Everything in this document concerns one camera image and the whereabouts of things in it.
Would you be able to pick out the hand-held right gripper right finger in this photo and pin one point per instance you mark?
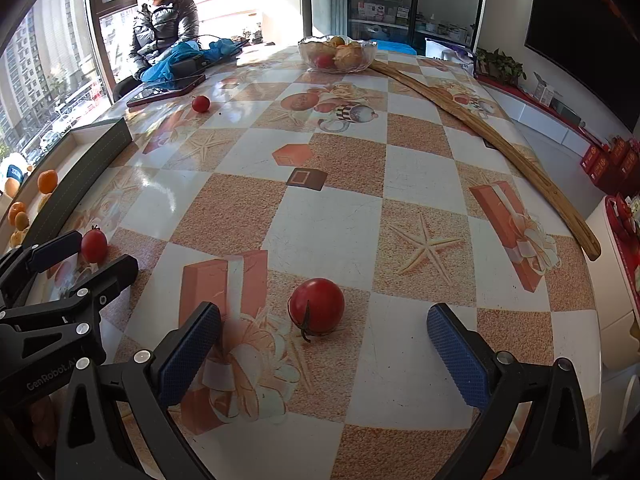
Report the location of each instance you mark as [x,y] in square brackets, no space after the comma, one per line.
[457,360]

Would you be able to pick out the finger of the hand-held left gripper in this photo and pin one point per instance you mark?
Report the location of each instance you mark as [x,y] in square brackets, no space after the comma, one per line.
[55,251]
[117,272]

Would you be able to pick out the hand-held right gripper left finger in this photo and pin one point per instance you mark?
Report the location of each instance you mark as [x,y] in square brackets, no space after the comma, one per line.
[190,355]

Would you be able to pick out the red tomato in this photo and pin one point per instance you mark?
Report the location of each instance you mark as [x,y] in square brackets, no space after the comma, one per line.
[201,104]
[94,246]
[316,307]

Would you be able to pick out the pale yellow fruit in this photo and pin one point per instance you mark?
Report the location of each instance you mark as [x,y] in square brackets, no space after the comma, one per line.
[19,237]
[43,201]

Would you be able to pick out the dark green cardboard box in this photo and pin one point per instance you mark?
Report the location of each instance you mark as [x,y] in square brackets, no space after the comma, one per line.
[85,170]

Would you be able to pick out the person's left hand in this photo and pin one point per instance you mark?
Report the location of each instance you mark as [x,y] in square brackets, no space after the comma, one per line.
[44,421]

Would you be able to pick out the white and blue object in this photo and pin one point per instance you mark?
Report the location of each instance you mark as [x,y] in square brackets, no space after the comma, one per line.
[12,172]

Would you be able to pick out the white round stand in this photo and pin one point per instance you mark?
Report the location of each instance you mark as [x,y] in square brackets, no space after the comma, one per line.
[607,310]

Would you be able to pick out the tablet in red case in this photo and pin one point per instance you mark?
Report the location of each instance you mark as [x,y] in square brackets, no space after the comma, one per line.
[167,91]

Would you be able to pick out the black device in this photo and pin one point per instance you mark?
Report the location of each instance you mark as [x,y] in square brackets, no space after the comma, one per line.
[189,66]

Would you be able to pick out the pile of snack packets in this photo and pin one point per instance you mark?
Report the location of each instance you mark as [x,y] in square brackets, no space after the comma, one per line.
[627,211]

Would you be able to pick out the blue plastic bag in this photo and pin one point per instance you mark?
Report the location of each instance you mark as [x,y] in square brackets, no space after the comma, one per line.
[177,52]

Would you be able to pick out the long wooden stick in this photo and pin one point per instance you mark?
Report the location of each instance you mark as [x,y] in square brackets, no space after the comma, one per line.
[500,135]

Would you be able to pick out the red gift box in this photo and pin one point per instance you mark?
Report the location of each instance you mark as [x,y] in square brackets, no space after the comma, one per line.
[590,158]
[619,149]
[603,167]
[631,160]

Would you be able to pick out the dark framed window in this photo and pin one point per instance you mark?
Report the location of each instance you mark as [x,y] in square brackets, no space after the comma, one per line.
[97,10]

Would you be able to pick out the white red low console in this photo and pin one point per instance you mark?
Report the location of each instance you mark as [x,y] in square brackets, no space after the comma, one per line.
[540,116]

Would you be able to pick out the grey device box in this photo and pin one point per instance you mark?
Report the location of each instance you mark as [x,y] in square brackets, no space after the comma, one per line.
[568,113]

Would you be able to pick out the small white carton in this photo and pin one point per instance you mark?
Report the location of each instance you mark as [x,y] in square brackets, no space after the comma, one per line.
[541,86]
[554,96]

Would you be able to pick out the glass fruit bowl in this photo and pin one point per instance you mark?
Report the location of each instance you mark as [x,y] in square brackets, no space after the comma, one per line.
[310,53]

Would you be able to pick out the red apple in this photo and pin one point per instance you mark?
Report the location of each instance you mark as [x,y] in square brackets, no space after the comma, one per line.
[324,61]

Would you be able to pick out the green potted plant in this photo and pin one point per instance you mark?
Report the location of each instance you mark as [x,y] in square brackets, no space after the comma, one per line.
[500,66]

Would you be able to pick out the white printed bag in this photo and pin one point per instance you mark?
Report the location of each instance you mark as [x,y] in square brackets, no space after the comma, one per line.
[445,53]

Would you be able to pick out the blue plastic box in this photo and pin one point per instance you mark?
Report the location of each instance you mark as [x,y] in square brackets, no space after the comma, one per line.
[395,46]

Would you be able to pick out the brown round fruit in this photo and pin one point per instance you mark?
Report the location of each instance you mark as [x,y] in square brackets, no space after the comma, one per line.
[338,40]

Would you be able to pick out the black television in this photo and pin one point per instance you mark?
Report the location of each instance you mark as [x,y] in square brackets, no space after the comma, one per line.
[585,20]

